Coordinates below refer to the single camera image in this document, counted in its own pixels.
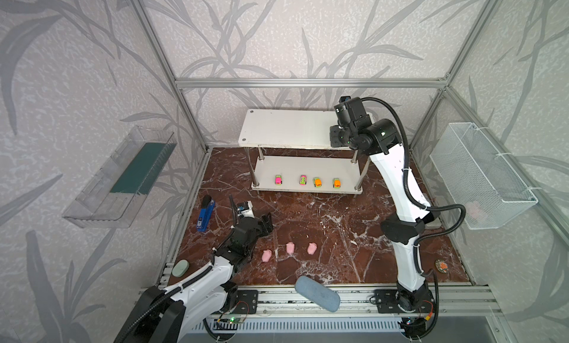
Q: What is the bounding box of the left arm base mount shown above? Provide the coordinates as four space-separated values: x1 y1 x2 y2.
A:
222 290 259 315

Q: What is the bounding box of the blue stapler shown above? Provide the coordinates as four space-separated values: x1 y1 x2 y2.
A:
196 195 216 233

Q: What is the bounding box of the white two-tier shelf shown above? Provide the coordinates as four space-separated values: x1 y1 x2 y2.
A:
239 109 369 195

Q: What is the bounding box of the pink toy in basket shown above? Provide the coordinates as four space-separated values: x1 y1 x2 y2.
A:
465 201 488 222

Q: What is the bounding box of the grey blue oval pad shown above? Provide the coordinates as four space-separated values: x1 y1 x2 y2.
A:
295 276 341 313

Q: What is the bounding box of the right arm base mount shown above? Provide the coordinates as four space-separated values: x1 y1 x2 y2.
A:
368 289 436 315

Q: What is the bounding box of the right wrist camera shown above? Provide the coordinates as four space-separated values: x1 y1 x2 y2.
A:
334 96 351 119

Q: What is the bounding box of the pale green round disc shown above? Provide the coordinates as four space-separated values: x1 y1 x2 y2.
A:
171 259 190 278

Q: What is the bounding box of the pink toy pig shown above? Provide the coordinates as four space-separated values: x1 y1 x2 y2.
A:
285 242 296 255
307 242 318 256
262 250 273 262

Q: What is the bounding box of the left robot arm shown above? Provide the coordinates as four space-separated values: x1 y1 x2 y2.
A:
114 210 274 342

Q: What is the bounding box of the white wire mesh basket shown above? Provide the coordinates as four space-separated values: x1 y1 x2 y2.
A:
430 122 538 230

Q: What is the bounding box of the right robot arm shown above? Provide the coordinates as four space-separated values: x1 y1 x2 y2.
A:
330 97 467 302

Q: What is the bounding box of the clear plastic wall bin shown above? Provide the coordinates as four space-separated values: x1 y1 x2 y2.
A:
62 126 177 229

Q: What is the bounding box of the small round orange object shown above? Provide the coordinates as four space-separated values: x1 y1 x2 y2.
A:
435 259 449 273

